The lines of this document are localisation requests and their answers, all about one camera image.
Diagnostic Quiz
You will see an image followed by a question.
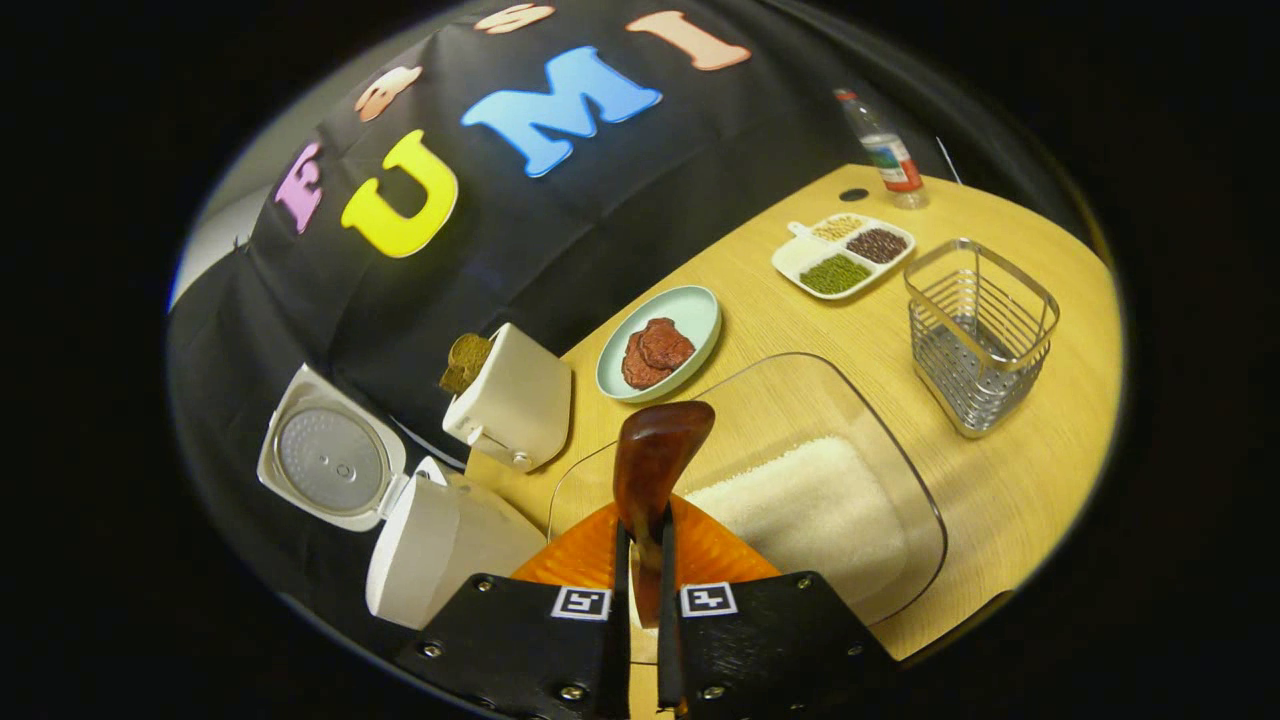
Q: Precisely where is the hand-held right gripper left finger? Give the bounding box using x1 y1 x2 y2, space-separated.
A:
395 500 633 720

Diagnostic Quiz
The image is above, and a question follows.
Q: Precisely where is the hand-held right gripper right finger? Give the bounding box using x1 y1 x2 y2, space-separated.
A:
657 497 901 720

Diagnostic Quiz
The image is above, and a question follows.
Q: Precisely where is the white rice cooker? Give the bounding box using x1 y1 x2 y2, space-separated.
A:
256 362 548 631

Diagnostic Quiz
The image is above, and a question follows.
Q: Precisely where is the white rice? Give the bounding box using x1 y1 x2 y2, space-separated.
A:
683 436 909 606

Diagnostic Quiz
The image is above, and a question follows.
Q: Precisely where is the wooden spoon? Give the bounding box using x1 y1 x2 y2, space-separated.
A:
612 400 717 631

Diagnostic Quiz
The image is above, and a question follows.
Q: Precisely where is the metal wire chopstick holder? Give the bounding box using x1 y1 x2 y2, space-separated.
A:
904 238 1061 439

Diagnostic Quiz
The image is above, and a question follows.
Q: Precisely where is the clear rice container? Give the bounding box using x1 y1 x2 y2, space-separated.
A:
546 352 948 666

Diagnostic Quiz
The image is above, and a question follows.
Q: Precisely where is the white toaster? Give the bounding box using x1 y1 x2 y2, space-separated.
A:
442 322 573 474

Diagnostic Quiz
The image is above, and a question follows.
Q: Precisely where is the brown meat slice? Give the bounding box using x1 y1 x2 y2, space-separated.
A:
640 317 697 371
621 335 666 391

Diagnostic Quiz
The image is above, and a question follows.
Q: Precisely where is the light green plate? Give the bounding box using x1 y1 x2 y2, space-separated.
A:
596 285 723 404

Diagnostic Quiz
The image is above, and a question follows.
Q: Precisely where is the green beans pile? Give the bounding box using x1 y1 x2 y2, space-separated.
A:
800 253 873 296

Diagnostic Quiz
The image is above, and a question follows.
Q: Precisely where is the white divided dish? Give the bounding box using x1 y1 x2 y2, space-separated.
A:
771 212 917 301

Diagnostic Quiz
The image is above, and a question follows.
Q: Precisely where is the dark red beans pile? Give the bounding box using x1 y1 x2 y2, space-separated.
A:
846 228 909 265

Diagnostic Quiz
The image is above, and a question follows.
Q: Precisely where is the plastic water bottle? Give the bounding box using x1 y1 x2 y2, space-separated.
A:
834 88 931 211

